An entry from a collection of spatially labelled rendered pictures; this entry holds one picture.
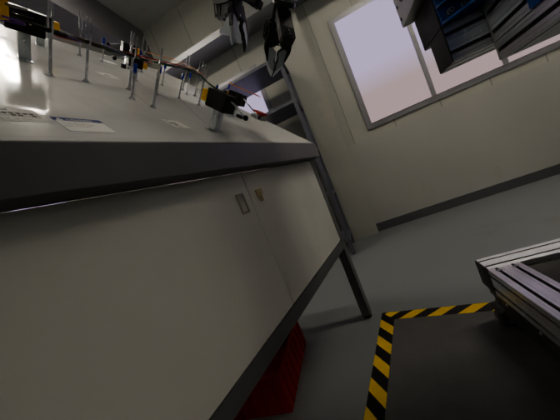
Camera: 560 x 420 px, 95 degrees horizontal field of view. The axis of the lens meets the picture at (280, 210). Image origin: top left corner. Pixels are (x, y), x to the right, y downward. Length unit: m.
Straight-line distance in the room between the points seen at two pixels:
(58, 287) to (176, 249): 0.17
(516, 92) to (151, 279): 3.00
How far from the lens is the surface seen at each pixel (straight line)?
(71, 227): 0.44
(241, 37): 1.14
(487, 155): 2.96
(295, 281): 0.79
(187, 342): 0.50
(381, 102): 2.78
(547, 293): 0.94
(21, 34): 0.92
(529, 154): 3.09
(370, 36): 2.95
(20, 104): 0.57
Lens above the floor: 0.70
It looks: 3 degrees down
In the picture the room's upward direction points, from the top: 22 degrees counter-clockwise
